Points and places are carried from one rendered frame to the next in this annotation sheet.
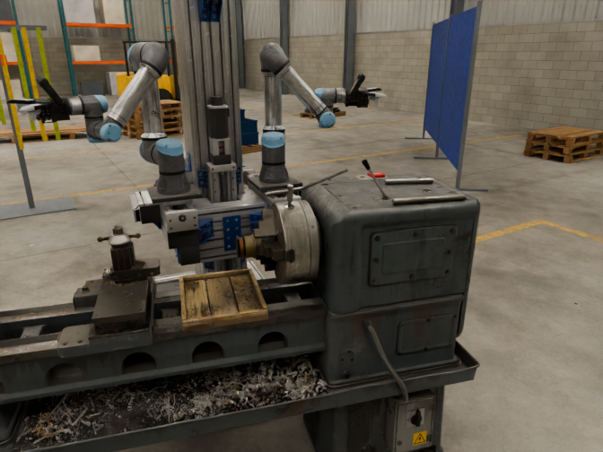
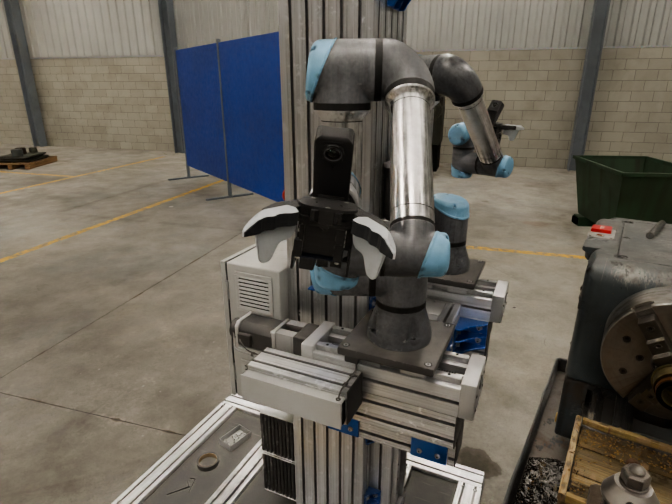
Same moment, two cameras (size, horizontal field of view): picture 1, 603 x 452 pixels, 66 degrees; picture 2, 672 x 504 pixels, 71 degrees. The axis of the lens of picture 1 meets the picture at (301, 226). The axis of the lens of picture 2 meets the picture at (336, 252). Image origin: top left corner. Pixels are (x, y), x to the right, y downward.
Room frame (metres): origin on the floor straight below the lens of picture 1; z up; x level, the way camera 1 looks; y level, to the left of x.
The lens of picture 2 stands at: (1.46, 1.37, 1.72)
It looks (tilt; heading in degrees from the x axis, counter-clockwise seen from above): 20 degrees down; 318
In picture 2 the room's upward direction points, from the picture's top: straight up
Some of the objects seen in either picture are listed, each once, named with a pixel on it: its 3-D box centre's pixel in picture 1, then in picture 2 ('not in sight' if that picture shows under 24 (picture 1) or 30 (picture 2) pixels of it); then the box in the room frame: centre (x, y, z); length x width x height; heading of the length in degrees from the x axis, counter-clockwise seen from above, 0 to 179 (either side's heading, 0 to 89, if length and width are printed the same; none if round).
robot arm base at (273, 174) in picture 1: (274, 169); (446, 252); (2.28, 0.14, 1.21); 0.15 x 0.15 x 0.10
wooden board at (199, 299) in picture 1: (221, 296); (655, 488); (1.58, 0.31, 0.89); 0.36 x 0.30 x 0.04; 15
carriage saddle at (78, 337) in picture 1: (111, 308); not in sight; (1.48, 0.69, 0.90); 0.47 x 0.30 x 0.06; 15
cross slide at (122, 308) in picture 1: (124, 291); not in sight; (1.50, 0.65, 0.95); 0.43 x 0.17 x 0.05; 15
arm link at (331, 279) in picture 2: (97, 129); (346, 253); (1.99, 0.87, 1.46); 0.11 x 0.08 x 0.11; 44
